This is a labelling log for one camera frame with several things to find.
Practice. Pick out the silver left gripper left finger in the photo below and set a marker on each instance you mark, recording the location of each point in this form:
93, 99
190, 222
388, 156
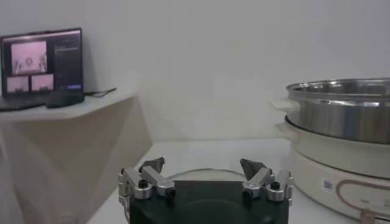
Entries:
155, 179

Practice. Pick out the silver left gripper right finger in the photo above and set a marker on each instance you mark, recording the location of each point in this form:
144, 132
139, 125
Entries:
259, 179

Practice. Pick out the round glass pot lid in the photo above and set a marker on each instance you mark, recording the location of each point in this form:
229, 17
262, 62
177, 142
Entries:
207, 175

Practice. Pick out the stainless steel steamer basket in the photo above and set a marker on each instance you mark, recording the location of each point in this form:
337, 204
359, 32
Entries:
341, 121

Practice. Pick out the cream electric cooker base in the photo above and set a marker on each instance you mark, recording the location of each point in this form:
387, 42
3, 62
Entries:
335, 158

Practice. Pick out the white side table with laptop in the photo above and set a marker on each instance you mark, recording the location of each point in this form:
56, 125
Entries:
76, 146

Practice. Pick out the black open laptop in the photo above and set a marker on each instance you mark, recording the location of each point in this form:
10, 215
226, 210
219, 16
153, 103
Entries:
42, 61

